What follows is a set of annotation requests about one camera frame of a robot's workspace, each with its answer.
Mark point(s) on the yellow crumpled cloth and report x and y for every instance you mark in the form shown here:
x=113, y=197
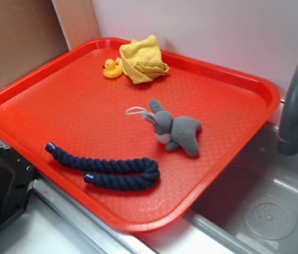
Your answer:
x=142, y=60

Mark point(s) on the gray plastic sink basin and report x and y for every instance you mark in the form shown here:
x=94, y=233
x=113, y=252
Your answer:
x=252, y=207

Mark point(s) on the yellow rubber duck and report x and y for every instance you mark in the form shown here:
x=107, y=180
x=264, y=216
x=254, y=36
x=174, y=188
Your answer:
x=111, y=69

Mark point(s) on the gray plush bunny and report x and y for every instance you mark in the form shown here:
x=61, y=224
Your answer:
x=172, y=132

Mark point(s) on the gray plastic faucet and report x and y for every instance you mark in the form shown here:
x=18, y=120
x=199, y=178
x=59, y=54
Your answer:
x=295, y=105

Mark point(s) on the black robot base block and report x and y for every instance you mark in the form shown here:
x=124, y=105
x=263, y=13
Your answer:
x=16, y=181

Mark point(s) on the red plastic tray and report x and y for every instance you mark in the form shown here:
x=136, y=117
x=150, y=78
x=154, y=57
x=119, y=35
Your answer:
x=70, y=103

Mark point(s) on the brown cardboard panel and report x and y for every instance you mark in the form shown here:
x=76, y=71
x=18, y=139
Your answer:
x=32, y=33

